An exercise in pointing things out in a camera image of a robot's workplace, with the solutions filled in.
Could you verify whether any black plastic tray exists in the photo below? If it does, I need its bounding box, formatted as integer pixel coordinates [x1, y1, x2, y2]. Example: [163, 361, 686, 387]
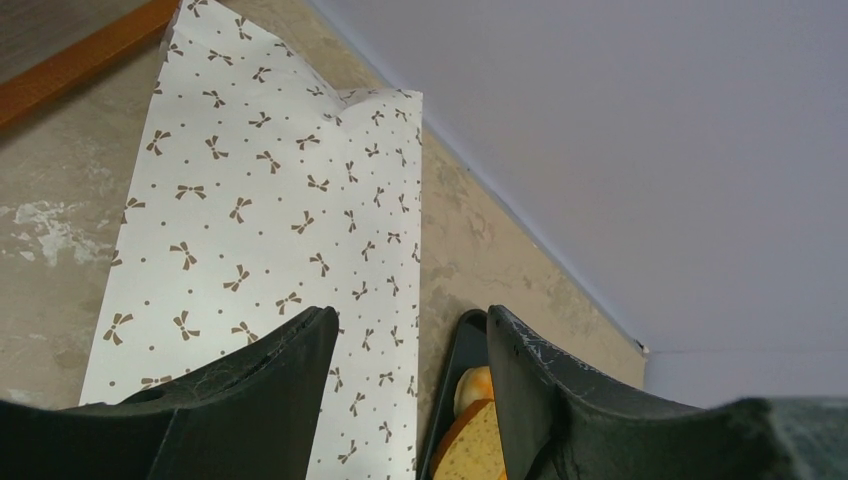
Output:
[416, 309, 489, 480]

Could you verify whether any white patterned paper bag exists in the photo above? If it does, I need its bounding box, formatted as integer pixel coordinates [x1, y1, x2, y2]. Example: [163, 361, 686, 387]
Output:
[80, 1, 423, 479]

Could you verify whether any sliced seeded fake bread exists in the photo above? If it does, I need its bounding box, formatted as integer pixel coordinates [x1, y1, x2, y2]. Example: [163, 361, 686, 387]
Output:
[430, 399, 507, 480]

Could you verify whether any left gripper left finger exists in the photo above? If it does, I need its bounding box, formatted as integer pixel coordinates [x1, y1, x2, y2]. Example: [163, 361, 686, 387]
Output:
[1, 307, 339, 479]

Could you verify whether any orange wooden shelf rack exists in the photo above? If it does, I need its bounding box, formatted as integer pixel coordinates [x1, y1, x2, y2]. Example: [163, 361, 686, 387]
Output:
[1, 1, 179, 129]

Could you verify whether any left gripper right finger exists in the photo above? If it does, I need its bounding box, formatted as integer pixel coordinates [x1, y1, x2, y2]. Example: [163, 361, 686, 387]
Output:
[487, 305, 847, 479]

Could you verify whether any round fake bread bun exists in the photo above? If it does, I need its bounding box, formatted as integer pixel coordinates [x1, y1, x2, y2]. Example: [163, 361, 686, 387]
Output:
[453, 366, 494, 417]

